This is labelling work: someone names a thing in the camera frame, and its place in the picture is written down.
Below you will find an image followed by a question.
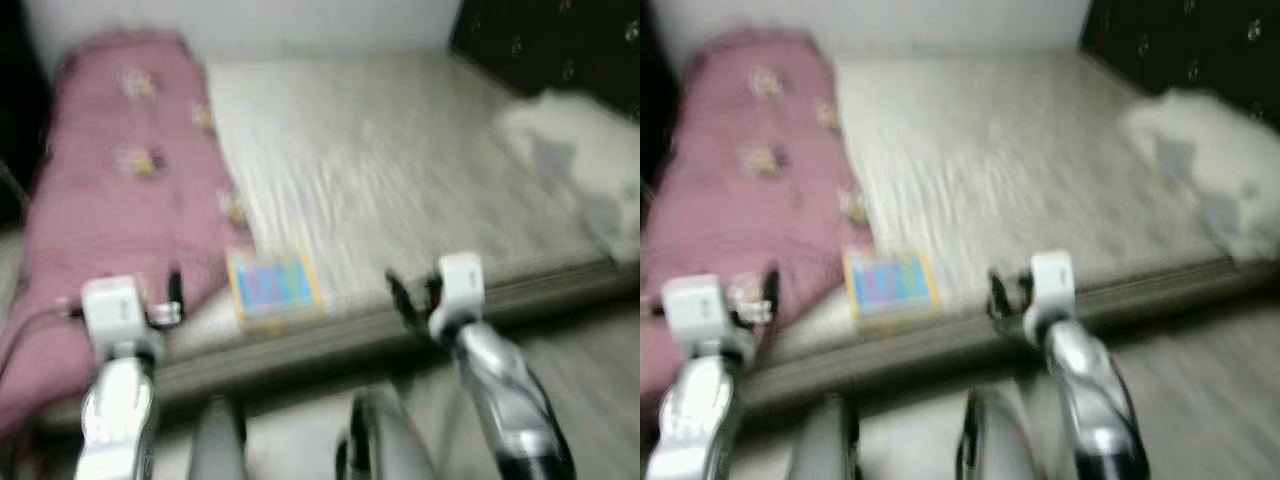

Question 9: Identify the colourful picture board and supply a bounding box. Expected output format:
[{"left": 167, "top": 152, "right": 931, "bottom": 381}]
[
  {"left": 842, "top": 248, "right": 941, "bottom": 323},
  {"left": 225, "top": 250, "right": 326, "bottom": 326}
]

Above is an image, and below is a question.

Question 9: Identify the white pillow with green tree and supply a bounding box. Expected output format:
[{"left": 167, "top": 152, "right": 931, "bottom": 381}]
[
  {"left": 1118, "top": 88, "right": 1280, "bottom": 263},
  {"left": 495, "top": 90, "right": 641, "bottom": 263}
]

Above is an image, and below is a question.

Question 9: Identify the purple blanket with cartoon prints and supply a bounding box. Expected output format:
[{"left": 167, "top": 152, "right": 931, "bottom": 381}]
[
  {"left": 0, "top": 30, "right": 251, "bottom": 441},
  {"left": 640, "top": 30, "right": 881, "bottom": 431}
]

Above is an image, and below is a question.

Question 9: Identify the white quilted mattress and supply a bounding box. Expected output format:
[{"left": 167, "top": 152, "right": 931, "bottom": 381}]
[
  {"left": 40, "top": 50, "right": 641, "bottom": 401},
  {"left": 740, "top": 50, "right": 1280, "bottom": 406}
]

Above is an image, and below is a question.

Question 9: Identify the grey robot left leg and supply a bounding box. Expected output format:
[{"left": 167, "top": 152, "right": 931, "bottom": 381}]
[
  {"left": 800, "top": 395, "right": 861, "bottom": 480},
  {"left": 188, "top": 395, "right": 251, "bottom": 480}
]

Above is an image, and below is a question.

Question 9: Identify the black tufted headboard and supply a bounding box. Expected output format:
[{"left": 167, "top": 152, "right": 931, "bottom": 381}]
[
  {"left": 1080, "top": 0, "right": 1280, "bottom": 101},
  {"left": 450, "top": 0, "right": 641, "bottom": 116}
]

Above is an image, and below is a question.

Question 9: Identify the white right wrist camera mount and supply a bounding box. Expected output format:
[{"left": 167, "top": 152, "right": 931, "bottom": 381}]
[
  {"left": 1025, "top": 250, "right": 1076, "bottom": 336},
  {"left": 430, "top": 252, "right": 488, "bottom": 336}
]

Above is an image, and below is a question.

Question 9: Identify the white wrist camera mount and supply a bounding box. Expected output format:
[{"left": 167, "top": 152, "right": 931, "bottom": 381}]
[
  {"left": 80, "top": 277, "right": 153, "bottom": 346},
  {"left": 1025, "top": 250, "right": 1076, "bottom": 336},
  {"left": 430, "top": 252, "right": 488, "bottom": 336},
  {"left": 660, "top": 275, "right": 756, "bottom": 351}
]

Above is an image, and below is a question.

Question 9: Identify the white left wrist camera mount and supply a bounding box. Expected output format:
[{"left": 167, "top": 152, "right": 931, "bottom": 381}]
[
  {"left": 660, "top": 275, "right": 756, "bottom": 351},
  {"left": 80, "top": 277, "right": 153, "bottom": 346}
]

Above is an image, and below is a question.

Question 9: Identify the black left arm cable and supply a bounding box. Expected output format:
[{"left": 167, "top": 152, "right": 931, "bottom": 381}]
[{"left": 0, "top": 305, "right": 86, "bottom": 381}]

